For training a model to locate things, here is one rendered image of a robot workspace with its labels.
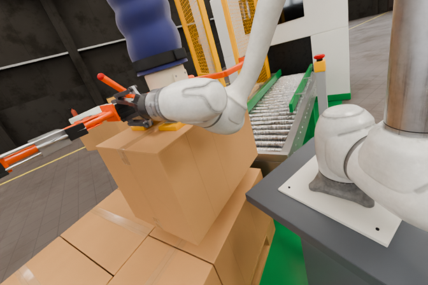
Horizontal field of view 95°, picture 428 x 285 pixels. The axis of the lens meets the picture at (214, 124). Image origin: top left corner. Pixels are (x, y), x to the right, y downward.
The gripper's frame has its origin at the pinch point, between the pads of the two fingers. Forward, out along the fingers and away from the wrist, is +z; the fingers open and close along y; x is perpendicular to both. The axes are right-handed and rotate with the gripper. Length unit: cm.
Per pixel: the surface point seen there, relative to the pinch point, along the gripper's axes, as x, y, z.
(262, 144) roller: 84, 66, -12
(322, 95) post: 119, 44, -50
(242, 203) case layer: 28, 65, -19
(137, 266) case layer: -17, 65, 12
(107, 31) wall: 497, -172, 699
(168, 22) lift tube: 27.5, -22.6, -10.8
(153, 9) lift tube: 22.5, -27.0, -10.5
